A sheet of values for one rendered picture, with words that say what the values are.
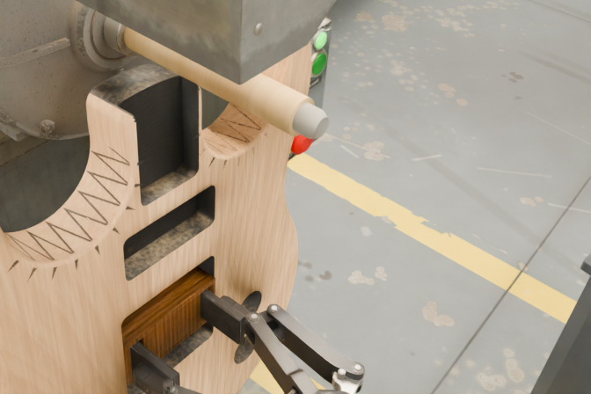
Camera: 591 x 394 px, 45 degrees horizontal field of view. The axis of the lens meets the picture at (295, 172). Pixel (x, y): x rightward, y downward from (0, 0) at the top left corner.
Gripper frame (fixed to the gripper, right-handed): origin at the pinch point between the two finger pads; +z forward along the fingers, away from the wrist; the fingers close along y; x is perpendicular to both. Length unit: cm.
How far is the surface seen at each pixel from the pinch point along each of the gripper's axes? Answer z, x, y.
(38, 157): 34.9, -7.0, 11.4
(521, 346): -10, -105, 116
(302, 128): -3.5, 16.7, 10.3
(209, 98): 25.4, -3.2, 31.1
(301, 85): 0.7, 16.3, 15.7
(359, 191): 58, -103, 138
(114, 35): 15.8, 17.4, 9.1
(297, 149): 15.6, -9.8, 37.7
